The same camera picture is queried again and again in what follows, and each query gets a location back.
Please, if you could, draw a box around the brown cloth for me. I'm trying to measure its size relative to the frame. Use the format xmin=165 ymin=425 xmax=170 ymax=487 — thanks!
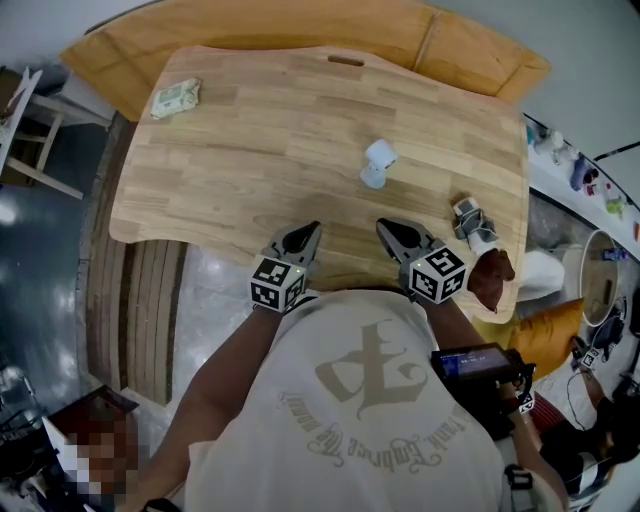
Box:
xmin=467 ymin=248 xmax=517 ymax=315

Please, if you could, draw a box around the person's right forearm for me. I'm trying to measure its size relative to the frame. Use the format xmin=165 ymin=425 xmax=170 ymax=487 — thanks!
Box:
xmin=424 ymin=294 xmax=482 ymax=352

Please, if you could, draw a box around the orange cushion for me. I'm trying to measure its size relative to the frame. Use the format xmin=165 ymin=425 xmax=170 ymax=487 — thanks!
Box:
xmin=507 ymin=297 xmax=586 ymax=382

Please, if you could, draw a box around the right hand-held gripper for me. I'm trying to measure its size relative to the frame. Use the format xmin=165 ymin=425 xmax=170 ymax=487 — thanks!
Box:
xmin=375 ymin=218 xmax=469 ymax=305

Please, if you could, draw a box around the grey and white cloth bundle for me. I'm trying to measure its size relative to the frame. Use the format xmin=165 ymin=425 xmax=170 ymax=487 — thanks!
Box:
xmin=452 ymin=196 xmax=498 ymax=254

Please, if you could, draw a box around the red checkered cloth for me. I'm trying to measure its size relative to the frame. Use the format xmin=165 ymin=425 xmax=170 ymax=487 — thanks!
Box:
xmin=529 ymin=394 xmax=569 ymax=432

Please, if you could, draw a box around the purple bottle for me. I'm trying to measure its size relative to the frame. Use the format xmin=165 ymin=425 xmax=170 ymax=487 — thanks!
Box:
xmin=569 ymin=154 xmax=594 ymax=192

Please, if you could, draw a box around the white side table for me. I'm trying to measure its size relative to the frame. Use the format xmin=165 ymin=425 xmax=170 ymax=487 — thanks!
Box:
xmin=0 ymin=67 xmax=114 ymax=201

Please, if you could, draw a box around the person's left forearm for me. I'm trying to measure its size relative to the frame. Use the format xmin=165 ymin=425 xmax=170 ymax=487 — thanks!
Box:
xmin=144 ymin=304 xmax=281 ymax=482

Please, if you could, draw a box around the green wet wipes pack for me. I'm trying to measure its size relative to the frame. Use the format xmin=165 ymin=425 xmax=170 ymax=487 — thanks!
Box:
xmin=149 ymin=78 xmax=203 ymax=122

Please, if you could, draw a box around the round wooden tray table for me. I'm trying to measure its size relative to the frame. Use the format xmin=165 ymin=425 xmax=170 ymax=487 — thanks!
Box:
xmin=579 ymin=229 xmax=622 ymax=329

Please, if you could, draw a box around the white handheld fan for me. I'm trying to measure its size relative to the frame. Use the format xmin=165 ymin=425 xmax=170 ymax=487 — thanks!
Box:
xmin=359 ymin=138 xmax=400 ymax=191

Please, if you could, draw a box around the white fluffy armchair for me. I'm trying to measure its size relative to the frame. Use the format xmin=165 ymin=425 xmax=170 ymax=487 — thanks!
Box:
xmin=514 ymin=249 xmax=567 ymax=304

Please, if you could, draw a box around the white bottle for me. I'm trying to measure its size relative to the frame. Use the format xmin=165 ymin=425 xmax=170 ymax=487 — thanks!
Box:
xmin=549 ymin=142 xmax=577 ymax=167
xmin=532 ymin=128 xmax=557 ymax=157

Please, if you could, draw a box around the person's beige printed t-shirt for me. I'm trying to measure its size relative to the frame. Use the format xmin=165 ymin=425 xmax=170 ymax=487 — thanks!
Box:
xmin=184 ymin=287 xmax=566 ymax=512

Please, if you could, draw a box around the black recorder device with screen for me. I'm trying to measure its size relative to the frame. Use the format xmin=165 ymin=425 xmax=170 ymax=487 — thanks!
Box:
xmin=430 ymin=342 xmax=536 ymax=402

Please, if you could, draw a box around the white wall ledge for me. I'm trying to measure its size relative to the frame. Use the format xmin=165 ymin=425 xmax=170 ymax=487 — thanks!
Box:
xmin=524 ymin=114 xmax=640 ymax=222

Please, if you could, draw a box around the dark wooden slatted platform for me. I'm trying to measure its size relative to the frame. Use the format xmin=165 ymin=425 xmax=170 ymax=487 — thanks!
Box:
xmin=84 ymin=112 xmax=189 ymax=407

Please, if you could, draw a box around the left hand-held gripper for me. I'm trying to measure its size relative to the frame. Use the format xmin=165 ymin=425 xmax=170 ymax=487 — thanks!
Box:
xmin=249 ymin=220 xmax=324 ymax=316

